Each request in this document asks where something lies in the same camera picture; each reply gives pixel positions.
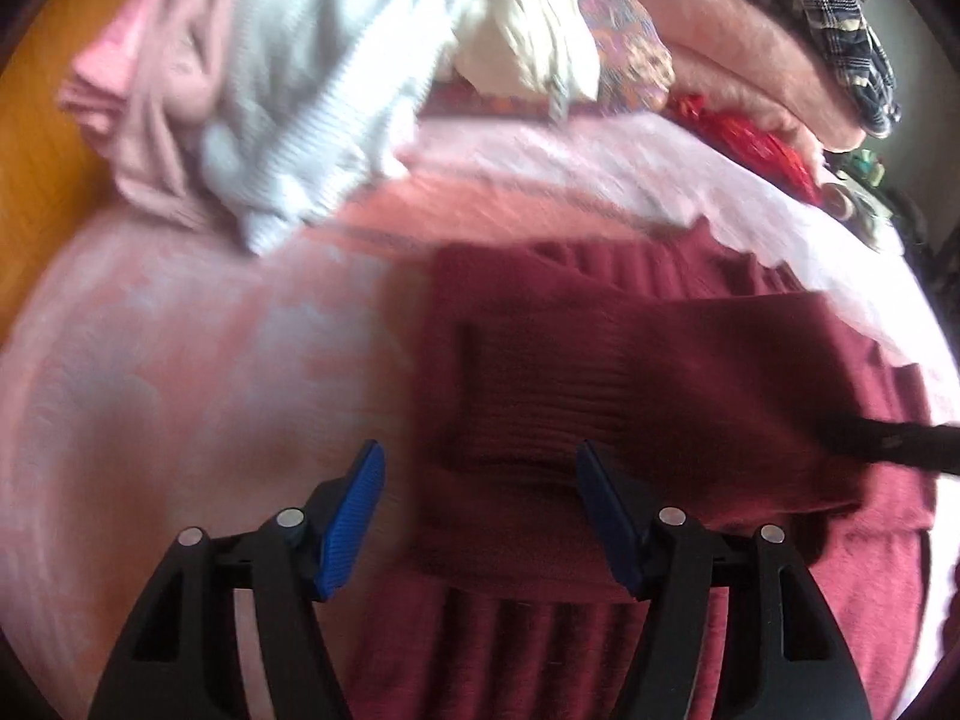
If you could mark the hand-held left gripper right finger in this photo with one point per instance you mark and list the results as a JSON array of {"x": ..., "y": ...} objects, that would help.
[{"x": 611, "y": 521}]

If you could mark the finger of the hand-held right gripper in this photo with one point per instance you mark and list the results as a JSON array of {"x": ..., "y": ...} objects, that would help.
[{"x": 885, "y": 444}]

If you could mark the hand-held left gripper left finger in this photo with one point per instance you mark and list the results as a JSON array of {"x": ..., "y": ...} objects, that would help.
[{"x": 352, "y": 517}]

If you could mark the maroon knit sweater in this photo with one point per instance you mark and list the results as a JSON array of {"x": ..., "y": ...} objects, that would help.
[{"x": 675, "y": 390}]

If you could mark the pink printed blanket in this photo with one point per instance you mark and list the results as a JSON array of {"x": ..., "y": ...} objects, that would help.
[{"x": 187, "y": 360}]

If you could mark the red cloth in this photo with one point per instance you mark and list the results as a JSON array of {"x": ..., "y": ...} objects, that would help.
[{"x": 757, "y": 139}]

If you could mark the folded pink fleece blanket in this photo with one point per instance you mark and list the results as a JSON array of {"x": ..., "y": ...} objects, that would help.
[{"x": 765, "y": 52}]

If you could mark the dark plaid cloth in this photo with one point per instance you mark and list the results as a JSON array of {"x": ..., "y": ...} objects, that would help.
[{"x": 832, "y": 22}]

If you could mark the white striped garment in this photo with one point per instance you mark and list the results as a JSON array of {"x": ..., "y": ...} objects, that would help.
[{"x": 322, "y": 75}]

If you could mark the floral patterned cloth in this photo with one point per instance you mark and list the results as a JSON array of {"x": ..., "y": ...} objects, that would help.
[{"x": 630, "y": 52}]

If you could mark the pale pink garment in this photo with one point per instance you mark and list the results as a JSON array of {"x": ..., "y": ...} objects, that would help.
[{"x": 150, "y": 82}]

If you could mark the cream zippered garment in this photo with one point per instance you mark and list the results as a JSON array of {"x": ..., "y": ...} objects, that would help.
[{"x": 525, "y": 45}]

